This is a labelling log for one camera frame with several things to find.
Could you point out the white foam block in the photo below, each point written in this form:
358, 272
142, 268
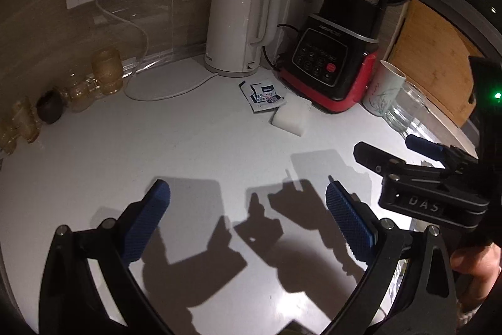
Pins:
293, 116

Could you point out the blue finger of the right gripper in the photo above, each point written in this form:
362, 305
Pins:
433, 151
376, 160

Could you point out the black and red blender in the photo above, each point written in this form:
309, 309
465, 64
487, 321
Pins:
333, 56

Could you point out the bamboo cutting board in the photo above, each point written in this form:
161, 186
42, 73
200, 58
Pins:
434, 55

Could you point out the amber glass cup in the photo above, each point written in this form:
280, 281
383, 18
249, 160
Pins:
8, 137
24, 120
108, 70
81, 92

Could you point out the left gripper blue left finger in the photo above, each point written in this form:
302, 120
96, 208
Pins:
140, 219

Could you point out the blue white wipe packet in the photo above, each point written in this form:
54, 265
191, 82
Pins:
262, 96

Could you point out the clear glass mug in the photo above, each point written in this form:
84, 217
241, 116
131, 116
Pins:
404, 108

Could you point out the person right hand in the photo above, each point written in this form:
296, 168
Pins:
482, 263

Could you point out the white electric kettle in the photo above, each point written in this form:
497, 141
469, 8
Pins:
237, 32

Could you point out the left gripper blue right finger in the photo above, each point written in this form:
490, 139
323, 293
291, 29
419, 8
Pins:
355, 221

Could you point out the white ceramic cup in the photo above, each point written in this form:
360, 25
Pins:
383, 89

